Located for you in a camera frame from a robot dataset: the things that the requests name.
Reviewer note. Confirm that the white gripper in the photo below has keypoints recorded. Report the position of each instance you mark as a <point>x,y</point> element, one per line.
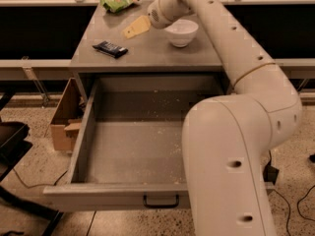
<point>157,16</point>

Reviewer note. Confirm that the white ceramic bowl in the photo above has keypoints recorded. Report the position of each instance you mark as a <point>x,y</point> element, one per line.
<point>181,33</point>

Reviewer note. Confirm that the grey cabinet counter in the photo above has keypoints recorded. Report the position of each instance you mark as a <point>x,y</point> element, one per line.
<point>148,52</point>

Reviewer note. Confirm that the black power adapter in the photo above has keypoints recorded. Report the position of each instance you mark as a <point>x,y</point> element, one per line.
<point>270,174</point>

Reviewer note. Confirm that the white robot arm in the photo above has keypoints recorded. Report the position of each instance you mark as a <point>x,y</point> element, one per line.
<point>224,137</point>

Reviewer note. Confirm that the brown cardboard box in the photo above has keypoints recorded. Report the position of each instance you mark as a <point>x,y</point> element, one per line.
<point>67,118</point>

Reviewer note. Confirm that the open grey top drawer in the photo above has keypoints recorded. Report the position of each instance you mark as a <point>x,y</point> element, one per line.
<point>129,144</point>

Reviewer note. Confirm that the black chair frame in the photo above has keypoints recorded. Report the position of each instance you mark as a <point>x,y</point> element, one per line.
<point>40,166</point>

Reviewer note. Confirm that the green chip bag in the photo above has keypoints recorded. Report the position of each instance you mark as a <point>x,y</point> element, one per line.
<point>115,6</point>

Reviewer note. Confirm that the black drawer handle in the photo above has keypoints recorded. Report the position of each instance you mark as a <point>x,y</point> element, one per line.
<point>161,202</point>

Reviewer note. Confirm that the blue rxbar blueberry wrapper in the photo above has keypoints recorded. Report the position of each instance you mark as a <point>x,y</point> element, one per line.
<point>110,49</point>

